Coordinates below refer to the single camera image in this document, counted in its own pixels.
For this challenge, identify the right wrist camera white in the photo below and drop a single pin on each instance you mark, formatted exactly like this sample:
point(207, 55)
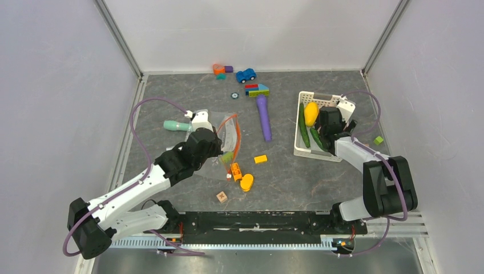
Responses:
point(346, 108)

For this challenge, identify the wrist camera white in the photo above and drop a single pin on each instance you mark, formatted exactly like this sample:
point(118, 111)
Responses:
point(346, 108)
point(199, 119)

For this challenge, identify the clear zip bag orange zipper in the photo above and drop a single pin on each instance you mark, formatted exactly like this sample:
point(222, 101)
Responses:
point(228, 130)

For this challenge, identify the small green cube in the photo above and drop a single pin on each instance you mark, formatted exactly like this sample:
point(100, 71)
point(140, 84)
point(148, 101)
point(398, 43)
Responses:
point(378, 140)

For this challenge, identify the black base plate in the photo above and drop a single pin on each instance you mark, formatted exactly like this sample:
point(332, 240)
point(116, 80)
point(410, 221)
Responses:
point(255, 227)

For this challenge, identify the blue toy car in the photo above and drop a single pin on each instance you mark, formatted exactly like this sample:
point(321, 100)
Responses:
point(246, 75)

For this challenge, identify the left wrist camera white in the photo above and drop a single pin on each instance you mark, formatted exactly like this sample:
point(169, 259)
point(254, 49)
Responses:
point(199, 119)

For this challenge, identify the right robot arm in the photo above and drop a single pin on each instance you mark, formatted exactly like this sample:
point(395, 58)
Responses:
point(387, 184)

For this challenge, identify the orange brick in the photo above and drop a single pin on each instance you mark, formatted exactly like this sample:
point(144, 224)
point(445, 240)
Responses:
point(236, 172)

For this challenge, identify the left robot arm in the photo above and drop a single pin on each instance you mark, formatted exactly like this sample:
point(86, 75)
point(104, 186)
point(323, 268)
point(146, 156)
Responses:
point(94, 225)

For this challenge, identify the wooden cube with X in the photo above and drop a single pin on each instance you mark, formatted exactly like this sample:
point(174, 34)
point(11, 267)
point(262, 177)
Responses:
point(222, 197)

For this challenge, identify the short green cucumber toy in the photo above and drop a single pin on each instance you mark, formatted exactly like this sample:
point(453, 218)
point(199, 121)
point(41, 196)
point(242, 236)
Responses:
point(315, 135)

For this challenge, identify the teal small block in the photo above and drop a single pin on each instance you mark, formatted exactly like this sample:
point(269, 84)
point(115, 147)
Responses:
point(221, 76)

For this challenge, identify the long green cucumber toy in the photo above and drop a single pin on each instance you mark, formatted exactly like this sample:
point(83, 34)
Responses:
point(302, 126)

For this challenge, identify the multicolour brick stack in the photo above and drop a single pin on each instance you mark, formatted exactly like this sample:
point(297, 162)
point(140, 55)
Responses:
point(254, 90)

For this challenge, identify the orange oval block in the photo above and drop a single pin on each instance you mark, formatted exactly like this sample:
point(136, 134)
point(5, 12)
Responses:
point(246, 182)

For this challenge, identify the yellow brick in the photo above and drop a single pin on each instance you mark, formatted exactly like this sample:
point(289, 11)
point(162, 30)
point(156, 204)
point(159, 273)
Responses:
point(260, 159)

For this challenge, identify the white plastic basket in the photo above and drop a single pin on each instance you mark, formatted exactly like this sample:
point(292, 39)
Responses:
point(310, 146)

